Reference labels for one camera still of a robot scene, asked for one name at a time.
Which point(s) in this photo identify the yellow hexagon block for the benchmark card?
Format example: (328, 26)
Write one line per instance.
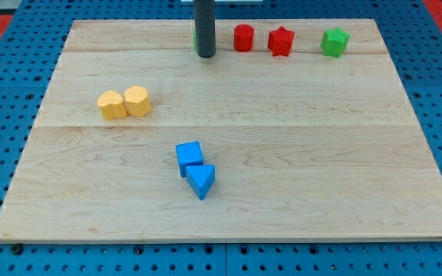
(137, 101)

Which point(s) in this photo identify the yellow heart block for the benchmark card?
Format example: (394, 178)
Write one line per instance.
(111, 105)

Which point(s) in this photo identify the blue cube block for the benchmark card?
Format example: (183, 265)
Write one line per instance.
(188, 154)

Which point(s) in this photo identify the blue triangle block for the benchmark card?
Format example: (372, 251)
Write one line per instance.
(201, 179)

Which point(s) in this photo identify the wooden board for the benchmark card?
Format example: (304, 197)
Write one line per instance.
(307, 148)

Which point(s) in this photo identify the green block behind rod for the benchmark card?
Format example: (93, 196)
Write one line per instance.
(194, 41)

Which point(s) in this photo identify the red cylinder block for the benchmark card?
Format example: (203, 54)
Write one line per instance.
(243, 37)

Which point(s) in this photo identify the red star block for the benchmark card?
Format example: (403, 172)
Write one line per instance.
(280, 41)

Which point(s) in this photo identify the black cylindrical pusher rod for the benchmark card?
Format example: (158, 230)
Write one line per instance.
(204, 17)

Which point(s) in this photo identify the green star block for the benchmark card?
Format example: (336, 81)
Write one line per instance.
(334, 42)

